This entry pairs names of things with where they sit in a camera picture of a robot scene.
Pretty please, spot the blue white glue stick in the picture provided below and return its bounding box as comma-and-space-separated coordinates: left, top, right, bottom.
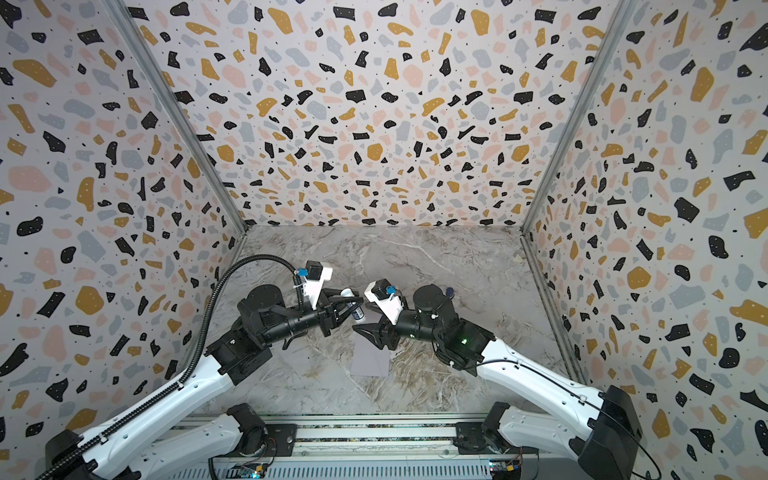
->
340, 288, 366, 323

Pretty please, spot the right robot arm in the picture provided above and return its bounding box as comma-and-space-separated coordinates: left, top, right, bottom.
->
354, 279, 642, 479

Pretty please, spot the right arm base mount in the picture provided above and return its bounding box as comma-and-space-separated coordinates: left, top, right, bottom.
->
452, 402, 539, 458

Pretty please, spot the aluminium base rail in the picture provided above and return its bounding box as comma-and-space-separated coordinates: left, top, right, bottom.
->
161, 414, 593, 479

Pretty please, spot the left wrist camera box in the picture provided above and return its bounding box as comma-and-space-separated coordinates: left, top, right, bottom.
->
298, 260, 333, 310

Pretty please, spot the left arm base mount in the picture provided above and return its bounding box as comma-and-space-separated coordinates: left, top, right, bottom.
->
212, 403, 298, 458

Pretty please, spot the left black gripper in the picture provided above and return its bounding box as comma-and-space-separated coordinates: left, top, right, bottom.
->
262, 288, 363, 348

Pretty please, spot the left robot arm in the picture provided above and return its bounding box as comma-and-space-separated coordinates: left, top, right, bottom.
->
41, 280, 363, 479

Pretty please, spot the black corrugated cable conduit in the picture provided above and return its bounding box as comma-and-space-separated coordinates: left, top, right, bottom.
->
35, 253, 298, 480

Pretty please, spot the pale lilac envelope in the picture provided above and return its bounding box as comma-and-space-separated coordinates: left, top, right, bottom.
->
350, 333, 391, 378

